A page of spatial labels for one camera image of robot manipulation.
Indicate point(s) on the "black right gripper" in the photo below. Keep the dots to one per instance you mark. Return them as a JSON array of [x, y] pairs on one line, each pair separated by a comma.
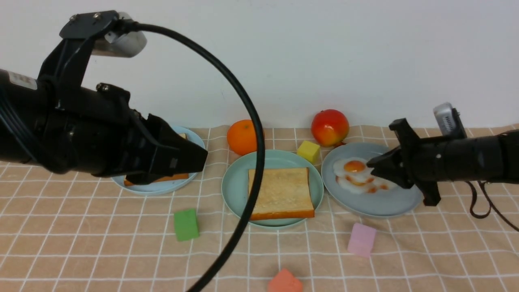
[[417, 161]]

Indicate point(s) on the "grey blue plate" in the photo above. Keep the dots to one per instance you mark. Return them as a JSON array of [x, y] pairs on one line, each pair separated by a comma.
[[382, 204]]

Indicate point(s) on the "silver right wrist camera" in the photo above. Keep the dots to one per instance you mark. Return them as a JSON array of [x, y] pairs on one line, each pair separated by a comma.
[[449, 122]]

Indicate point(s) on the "pink foam cube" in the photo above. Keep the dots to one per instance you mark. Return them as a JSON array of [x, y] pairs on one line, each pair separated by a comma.
[[362, 240]]

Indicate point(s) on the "red foam cube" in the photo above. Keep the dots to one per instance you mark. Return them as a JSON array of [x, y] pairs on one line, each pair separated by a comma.
[[285, 281]]

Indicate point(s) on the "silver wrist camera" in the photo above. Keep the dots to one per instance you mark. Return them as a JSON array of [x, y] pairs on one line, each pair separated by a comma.
[[121, 45], [449, 122]]

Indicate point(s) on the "yellow foam cube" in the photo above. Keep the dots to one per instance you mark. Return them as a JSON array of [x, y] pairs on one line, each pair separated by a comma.
[[309, 151]]

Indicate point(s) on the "red apple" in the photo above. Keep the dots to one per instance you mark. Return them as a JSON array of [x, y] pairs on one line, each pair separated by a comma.
[[329, 128]]

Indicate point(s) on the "light blue plate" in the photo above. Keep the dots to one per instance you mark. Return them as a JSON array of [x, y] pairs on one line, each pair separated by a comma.
[[164, 187]]

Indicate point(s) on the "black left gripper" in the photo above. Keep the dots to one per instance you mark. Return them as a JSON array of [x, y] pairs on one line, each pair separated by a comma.
[[95, 131]]

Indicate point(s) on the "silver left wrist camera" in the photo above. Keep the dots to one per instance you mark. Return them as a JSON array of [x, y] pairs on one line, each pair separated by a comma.
[[121, 45]]

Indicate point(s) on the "orange fruit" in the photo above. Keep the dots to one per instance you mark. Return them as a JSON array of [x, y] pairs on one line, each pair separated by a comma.
[[241, 137]]

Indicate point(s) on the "toast bread slice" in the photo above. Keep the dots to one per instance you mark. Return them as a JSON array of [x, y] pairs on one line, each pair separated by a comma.
[[174, 177], [284, 194]]

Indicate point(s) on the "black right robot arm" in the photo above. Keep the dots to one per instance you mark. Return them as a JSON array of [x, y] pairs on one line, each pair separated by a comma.
[[492, 158]]

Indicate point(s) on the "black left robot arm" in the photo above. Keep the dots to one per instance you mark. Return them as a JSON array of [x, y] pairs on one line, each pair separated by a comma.
[[24, 108]]

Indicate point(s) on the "green foam cube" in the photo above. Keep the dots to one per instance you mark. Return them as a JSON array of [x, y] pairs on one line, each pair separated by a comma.
[[186, 224]]

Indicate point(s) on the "checkered tan tablecloth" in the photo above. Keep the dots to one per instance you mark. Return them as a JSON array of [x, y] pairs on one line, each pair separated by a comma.
[[77, 233]]

